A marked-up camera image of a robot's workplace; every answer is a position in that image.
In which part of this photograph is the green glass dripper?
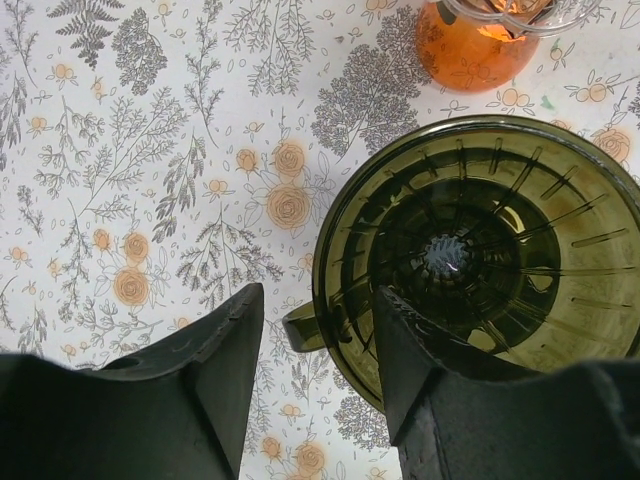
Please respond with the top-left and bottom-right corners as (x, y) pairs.
(283, 115), (639, 408)

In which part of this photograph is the clear glass dripper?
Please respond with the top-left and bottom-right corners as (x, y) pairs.
(436, 0), (601, 38)

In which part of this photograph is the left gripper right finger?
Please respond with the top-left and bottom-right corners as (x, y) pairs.
(374, 287), (639, 479)

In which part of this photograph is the floral table mat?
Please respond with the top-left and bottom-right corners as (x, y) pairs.
(1, 1), (639, 479)

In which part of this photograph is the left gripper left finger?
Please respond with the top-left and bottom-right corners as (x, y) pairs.
(1, 283), (264, 479)

